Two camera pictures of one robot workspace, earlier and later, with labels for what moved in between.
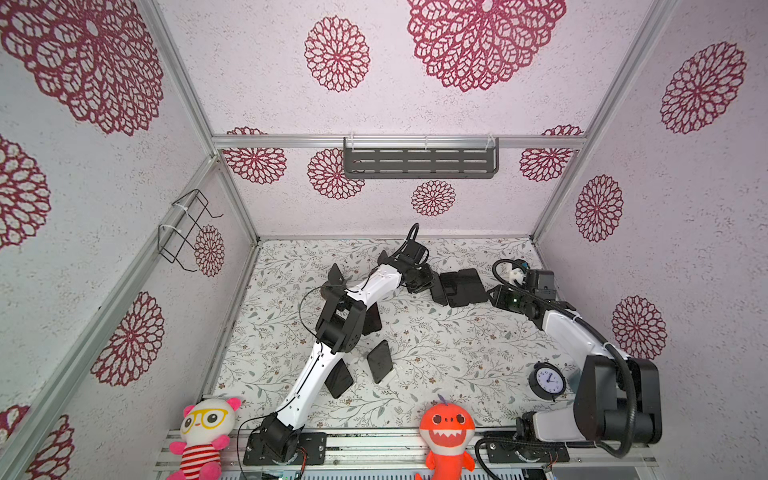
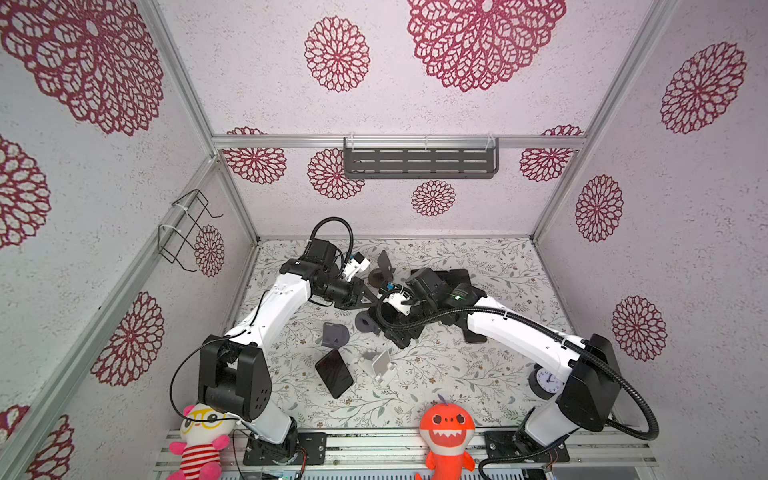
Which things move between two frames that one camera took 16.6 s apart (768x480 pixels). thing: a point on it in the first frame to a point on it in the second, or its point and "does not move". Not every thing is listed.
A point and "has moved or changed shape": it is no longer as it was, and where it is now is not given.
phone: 372,320 has moved or changed shape
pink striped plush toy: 204,429 does not move
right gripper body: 513,301 to 418,316
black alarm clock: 546,381 does not move
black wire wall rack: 184,222 does not move
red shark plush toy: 447,431 does not move
